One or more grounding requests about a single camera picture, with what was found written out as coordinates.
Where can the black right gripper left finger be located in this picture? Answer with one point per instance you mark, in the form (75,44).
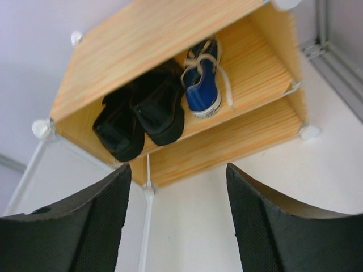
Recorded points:
(79,233)

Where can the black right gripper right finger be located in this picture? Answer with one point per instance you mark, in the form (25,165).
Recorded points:
(276,232)

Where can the black leather shoe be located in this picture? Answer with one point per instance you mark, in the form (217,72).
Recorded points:
(156,102)
(117,127)

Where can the blue canvas sneaker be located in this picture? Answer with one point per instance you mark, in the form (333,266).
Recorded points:
(202,63)

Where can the wooden shoe cabinet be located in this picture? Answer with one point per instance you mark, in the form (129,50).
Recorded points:
(260,55)

